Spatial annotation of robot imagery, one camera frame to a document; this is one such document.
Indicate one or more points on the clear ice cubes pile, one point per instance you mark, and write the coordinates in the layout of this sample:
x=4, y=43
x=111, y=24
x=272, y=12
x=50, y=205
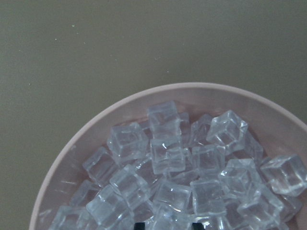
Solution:
x=169, y=173

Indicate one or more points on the pink bowl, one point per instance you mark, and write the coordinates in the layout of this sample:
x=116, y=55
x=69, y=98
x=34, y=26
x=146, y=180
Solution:
x=278, y=131

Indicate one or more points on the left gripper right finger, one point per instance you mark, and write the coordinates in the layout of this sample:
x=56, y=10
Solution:
x=197, y=226

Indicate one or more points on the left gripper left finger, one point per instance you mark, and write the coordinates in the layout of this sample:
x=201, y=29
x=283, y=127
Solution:
x=139, y=226

